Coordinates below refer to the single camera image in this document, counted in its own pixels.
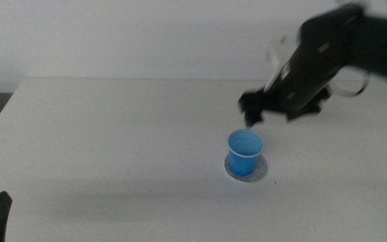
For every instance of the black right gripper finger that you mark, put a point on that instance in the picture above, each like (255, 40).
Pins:
(309, 108)
(251, 107)

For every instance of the blue plastic cup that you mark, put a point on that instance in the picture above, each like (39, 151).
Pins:
(245, 153)

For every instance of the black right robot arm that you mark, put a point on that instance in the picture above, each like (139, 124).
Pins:
(365, 37)

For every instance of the round grey cup mat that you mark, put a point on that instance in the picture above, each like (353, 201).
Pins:
(261, 172)

